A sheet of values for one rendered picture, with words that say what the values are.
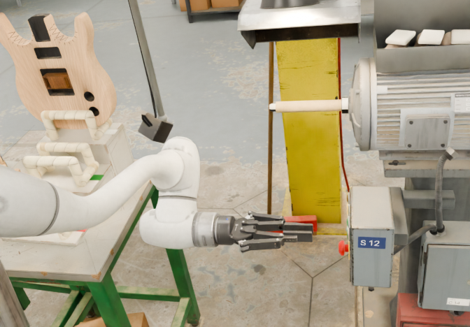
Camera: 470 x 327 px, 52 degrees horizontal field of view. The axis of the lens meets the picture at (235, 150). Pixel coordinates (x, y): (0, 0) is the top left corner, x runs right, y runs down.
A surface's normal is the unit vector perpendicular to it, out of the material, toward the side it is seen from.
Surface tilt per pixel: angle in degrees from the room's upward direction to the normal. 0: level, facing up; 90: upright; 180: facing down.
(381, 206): 0
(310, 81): 90
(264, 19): 38
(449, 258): 90
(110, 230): 0
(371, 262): 90
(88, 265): 0
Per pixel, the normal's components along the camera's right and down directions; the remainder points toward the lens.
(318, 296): -0.14, -0.83
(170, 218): -0.19, -0.32
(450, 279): -0.19, 0.55
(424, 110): -0.22, 0.25
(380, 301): -0.52, -0.76
